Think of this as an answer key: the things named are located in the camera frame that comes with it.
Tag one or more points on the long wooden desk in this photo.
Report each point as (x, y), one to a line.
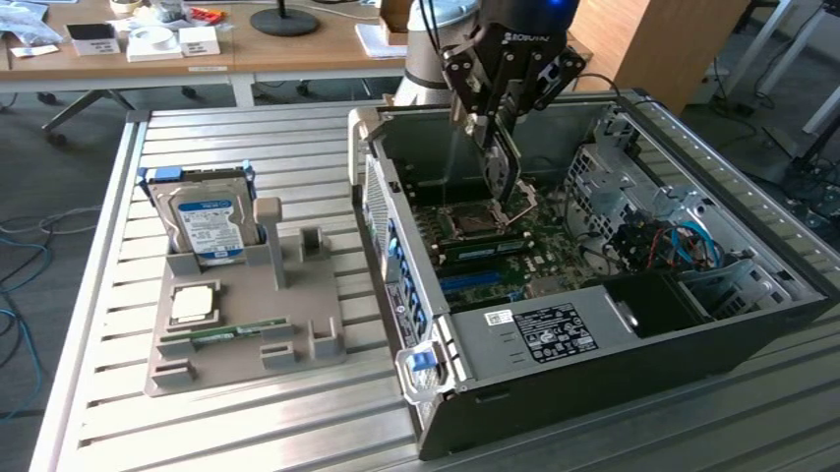
(99, 64)

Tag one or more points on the grey power supply unit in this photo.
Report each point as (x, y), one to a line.
(492, 354)

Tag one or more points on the beige masking tape roll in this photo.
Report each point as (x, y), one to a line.
(124, 5)

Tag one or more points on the clear plastic bag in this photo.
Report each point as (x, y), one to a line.
(26, 24)

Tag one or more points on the black round lamp base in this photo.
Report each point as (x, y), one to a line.
(285, 22)

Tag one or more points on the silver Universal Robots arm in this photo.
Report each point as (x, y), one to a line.
(420, 64)

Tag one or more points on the orange plastic item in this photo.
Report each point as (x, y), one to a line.
(206, 15)

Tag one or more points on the hard disk in blue caddy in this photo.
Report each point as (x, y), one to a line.
(201, 228)

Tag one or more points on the white tape roll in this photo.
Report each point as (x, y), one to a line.
(153, 35)

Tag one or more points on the small white box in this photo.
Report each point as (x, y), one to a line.
(197, 41)

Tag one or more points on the grey parts rack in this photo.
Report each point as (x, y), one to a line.
(253, 305)

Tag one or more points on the silver disk bay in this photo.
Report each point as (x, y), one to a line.
(735, 290)

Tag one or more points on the white desk frame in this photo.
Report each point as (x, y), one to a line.
(820, 110)

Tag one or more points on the green motherboard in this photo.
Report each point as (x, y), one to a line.
(557, 255)

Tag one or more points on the black chair base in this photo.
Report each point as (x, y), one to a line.
(814, 167)

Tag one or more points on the black open PC case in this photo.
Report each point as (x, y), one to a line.
(591, 383)

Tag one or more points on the metal socket cover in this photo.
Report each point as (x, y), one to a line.
(524, 215)

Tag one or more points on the black Nvidia graphics card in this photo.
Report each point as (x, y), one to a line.
(505, 172)

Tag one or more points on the CPU socket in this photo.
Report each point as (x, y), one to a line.
(469, 221)

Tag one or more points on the flat white box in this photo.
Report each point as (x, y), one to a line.
(154, 55)

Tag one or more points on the silver perforated drive cage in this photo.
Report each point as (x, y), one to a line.
(663, 196)

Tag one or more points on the small cardboard box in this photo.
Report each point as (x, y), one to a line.
(394, 19)

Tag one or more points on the white box with black top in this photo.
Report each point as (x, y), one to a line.
(92, 39)

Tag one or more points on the white paper stack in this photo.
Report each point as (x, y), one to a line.
(377, 44)

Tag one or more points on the blue case latch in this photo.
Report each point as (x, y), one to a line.
(420, 363)

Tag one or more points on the white paper card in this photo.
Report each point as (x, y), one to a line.
(32, 51)

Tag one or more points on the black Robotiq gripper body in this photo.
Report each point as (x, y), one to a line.
(532, 24)

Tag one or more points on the wooden cabinet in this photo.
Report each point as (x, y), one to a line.
(656, 49)

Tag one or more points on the long expansion slot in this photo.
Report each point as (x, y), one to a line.
(485, 296)
(469, 282)

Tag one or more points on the silver CPU chip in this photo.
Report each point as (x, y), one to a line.
(193, 305)

